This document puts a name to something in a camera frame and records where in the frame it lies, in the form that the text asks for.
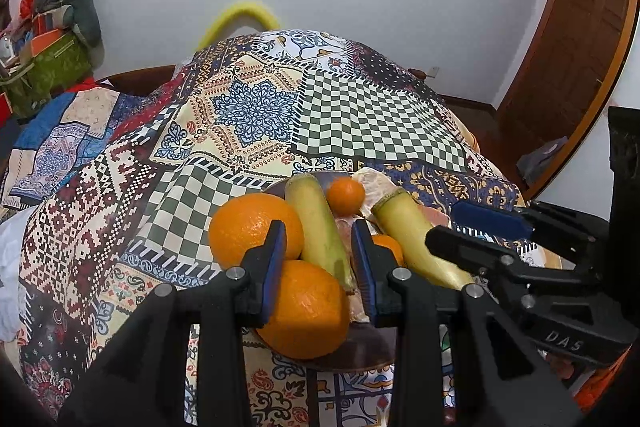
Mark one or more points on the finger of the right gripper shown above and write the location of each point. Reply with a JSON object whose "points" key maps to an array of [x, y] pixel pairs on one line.
{"points": [[490, 216], [457, 258]]}

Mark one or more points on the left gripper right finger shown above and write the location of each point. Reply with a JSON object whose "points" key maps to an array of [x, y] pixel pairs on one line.
{"points": [[499, 377]]}

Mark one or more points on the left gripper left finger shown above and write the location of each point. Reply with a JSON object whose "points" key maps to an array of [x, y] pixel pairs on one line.
{"points": [[139, 378]]}

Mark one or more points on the thick sugarcane piece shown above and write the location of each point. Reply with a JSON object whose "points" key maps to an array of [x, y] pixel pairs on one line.
{"points": [[400, 216]]}

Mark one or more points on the small tangerine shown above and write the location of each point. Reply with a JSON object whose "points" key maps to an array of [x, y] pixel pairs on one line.
{"points": [[388, 242], [345, 196]]}

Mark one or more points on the slim sugarcane piece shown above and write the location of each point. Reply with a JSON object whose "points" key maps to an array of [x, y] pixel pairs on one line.
{"points": [[323, 245]]}

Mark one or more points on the large orange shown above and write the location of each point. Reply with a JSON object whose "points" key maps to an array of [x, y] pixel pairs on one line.
{"points": [[311, 315]]}

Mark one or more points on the right hand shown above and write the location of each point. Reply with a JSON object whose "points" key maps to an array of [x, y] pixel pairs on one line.
{"points": [[562, 367]]}

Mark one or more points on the dark purple plate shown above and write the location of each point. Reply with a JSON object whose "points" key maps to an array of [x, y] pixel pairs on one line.
{"points": [[365, 347]]}

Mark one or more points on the patchwork patterned tablecloth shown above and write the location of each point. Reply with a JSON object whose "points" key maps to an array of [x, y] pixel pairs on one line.
{"points": [[256, 110]]}

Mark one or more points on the white crumpled cloth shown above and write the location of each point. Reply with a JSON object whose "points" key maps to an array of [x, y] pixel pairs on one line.
{"points": [[14, 295]]}

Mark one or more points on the brown wooden door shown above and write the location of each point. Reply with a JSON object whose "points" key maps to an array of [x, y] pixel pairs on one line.
{"points": [[568, 72]]}

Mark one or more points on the patchwork bed quilt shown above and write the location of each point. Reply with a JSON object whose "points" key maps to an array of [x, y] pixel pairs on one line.
{"points": [[86, 151]]}

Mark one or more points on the green storage basket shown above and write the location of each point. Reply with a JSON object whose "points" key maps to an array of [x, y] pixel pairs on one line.
{"points": [[58, 67]]}

